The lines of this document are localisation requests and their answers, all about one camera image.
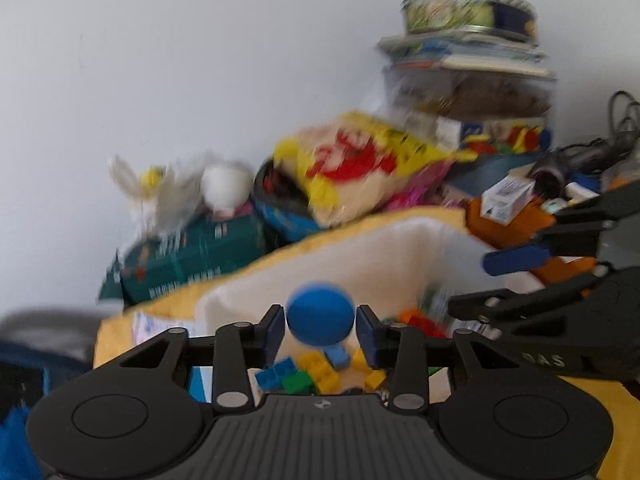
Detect small yellow toy block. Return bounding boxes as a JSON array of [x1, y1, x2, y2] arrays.
[[352, 350, 387, 392]]

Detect pink shiny bag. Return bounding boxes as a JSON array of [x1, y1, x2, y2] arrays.
[[385, 175, 451, 211]]

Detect white plastic bin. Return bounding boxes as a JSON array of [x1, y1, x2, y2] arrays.
[[195, 217, 546, 411]]

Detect colourful toy block box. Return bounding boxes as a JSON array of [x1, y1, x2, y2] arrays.
[[407, 112, 553, 161]]

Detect blue ball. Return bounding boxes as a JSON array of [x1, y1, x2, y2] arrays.
[[286, 282, 356, 348]]

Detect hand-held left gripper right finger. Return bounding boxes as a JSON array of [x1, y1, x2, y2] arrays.
[[355, 304, 521, 411]]

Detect white plastic bag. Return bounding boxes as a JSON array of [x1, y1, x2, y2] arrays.
[[109, 152, 206, 241]]

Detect orange cloth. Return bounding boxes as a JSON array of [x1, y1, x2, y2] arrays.
[[465, 195, 601, 286]]

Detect dark green box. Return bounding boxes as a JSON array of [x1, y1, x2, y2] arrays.
[[97, 210, 268, 306]]

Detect black cables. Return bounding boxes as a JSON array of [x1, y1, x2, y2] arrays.
[[607, 90, 640, 160]]

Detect blue backpack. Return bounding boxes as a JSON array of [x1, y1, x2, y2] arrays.
[[0, 340, 96, 480]]

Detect clear plastic box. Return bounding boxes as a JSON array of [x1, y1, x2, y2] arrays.
[[382, 67, 556, 121]]

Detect small white box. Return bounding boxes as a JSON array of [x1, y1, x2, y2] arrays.
[[481, 176, 536, 225]]

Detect orange toy block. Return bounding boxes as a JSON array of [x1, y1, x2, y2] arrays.
[[397, 308, 432, 332]]

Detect dark blue flat box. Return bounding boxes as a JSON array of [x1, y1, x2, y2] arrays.
[[450, 152, 546, 186]]

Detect grey cloth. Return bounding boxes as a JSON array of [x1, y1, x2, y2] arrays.
[[0, 307, 103, 356]]

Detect yellow red printed plastic bag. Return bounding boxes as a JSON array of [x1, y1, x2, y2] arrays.
[[274, 110, 476, 228]]

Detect round printed tin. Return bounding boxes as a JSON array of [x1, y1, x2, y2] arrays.
[[400, 0, 538, 43]]

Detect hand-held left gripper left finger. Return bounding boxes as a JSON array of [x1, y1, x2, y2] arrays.
[[117, 304, 286, 413]]

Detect green square toy block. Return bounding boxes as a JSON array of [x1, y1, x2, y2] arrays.
[[281, 372, 318, 396]]

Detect light blue toy block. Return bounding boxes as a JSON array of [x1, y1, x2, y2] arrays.
[[325, 342, 351, 371]]

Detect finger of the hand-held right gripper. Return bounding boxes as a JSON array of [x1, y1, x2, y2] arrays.
[[447, 262, 640, 334], [482, 182, 640, 277]]

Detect large yellow toy block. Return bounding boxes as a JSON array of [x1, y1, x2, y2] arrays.
[[297, 350, 341, 394]]

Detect yellow cloth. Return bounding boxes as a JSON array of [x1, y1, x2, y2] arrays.
[[94, 205, 640, 480]]

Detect dark cylindrical device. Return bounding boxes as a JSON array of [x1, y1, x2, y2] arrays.
[[529, 140, 616, 196]]

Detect white printed packet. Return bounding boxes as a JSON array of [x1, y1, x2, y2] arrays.
[[132, 310, 196, 346]]

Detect white round toy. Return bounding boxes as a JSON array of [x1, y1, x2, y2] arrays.
[[200, 162, 253, 216]]

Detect stack of books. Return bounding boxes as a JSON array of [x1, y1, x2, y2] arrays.
[[377, 30, 556, 81]]

